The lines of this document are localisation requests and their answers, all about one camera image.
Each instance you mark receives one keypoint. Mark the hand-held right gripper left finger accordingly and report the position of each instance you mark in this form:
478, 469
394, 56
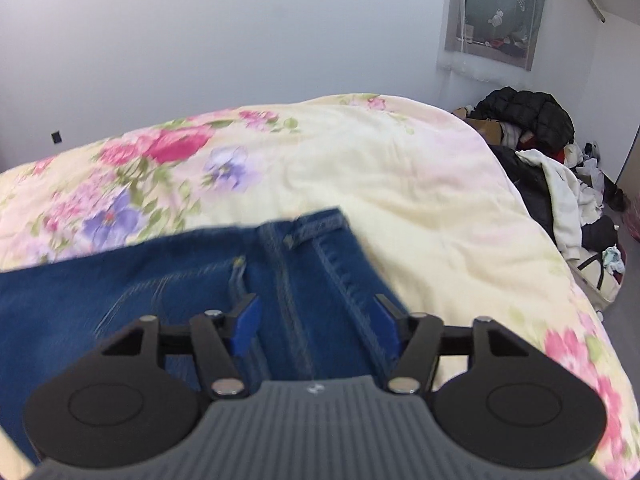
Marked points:
247, 321

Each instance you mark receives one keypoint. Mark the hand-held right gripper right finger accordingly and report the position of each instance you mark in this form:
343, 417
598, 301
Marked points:
387, 322

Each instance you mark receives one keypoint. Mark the blue denim pants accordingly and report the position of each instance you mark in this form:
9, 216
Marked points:
310, 280

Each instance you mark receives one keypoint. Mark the floral cream blanket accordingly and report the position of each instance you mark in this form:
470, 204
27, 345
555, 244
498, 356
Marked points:
400, 185

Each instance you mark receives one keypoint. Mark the black garment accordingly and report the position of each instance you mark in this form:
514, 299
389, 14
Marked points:
525, 180

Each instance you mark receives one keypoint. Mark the white tote bag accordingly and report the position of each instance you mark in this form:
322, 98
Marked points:
597, 272

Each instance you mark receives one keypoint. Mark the cardboard box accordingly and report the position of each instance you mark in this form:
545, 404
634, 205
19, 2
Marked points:
487, 130

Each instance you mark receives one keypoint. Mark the white cloth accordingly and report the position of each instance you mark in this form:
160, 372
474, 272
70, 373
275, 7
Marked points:
565, 195

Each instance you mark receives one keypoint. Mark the black puffer jacket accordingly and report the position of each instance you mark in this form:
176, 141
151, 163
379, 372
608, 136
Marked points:
535, 112

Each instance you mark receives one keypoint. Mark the green printed window curtain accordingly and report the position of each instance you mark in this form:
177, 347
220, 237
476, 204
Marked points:
500, 5

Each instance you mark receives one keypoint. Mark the black wall outlet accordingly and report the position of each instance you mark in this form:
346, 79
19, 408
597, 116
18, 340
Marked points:
56, 137

